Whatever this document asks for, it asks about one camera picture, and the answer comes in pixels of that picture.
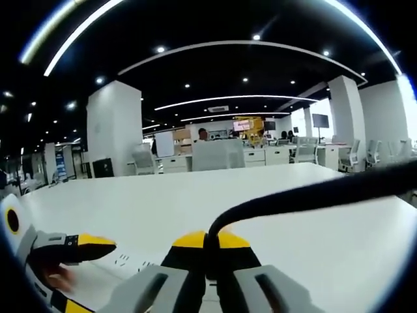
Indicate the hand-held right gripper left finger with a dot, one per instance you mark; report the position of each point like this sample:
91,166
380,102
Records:
153,287

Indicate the grey partition panel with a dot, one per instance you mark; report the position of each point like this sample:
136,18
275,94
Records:
218,156

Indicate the white whiteboard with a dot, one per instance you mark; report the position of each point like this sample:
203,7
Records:
164,145

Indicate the white office chair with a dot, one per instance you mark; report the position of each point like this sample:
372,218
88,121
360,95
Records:
350,156
145,159
306,149
374,152

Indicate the white desk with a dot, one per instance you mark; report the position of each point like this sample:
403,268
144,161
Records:
163,208

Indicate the black box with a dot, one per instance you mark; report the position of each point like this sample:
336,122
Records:
102,168

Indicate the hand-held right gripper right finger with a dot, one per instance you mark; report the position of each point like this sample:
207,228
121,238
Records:
267,287

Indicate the ceiling air vent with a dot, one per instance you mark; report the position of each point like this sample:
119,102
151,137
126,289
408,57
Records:
218,109

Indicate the yellow machine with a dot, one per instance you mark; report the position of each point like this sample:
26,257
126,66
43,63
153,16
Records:
252,132

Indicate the white drawer cabinet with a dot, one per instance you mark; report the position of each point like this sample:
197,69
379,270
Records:
176,164
277,156

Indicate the person's left hand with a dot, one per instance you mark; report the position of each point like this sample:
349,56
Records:
60,277

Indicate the monitor on floor stand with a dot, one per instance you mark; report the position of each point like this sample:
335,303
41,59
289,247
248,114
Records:
320,120

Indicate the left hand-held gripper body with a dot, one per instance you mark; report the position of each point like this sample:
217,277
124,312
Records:
14,225

